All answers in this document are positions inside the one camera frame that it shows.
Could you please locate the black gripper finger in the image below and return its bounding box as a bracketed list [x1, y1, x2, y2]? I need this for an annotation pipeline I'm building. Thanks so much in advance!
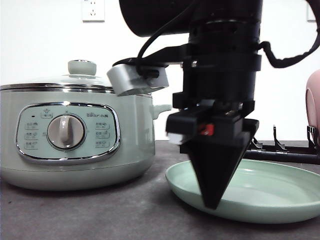
[179, 118, 259, 210]

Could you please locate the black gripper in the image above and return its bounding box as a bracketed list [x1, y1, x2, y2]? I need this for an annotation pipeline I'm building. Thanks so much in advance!
[165, 54, 262, 145]

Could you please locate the green plate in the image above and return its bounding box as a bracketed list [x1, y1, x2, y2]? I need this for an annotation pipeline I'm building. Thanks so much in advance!
[165, 159, 320, 224]

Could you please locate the glass steamer lid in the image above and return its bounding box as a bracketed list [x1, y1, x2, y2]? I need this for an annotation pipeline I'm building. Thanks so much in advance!
[0, 60, 152, 97]

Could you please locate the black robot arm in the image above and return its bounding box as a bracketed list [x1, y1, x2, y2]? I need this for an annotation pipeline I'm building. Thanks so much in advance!
[119, 0, 263, 209]

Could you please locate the pink plate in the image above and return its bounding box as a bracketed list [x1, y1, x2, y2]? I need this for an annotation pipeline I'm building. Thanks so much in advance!
[305, 69, 320, 138]

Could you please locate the black plate rack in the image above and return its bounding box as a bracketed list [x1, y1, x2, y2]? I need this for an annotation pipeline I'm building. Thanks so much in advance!
[243, 125, 320, 165]

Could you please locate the green electric steamer pot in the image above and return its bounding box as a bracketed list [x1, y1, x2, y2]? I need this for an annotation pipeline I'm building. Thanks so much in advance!
[0, 89, 172, 191]

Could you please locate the black camera cable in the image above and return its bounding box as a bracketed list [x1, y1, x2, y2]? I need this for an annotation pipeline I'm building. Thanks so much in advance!
[137, 5, 195, 78]

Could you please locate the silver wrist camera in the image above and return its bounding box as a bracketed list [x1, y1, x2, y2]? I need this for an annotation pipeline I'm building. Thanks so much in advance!
[106, 63, 170, 97]

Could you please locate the white wall socket right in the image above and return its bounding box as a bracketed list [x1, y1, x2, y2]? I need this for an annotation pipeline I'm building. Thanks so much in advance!
[307, 1, 317, 23]

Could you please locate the white wall socket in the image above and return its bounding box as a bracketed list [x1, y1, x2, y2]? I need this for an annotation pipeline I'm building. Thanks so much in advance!
[307, 1, 317, 23]
[82, 0, 105, 23]

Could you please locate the white wall socket left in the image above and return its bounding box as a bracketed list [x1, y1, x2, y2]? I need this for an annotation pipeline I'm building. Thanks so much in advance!
[82, 0, 105, 23]

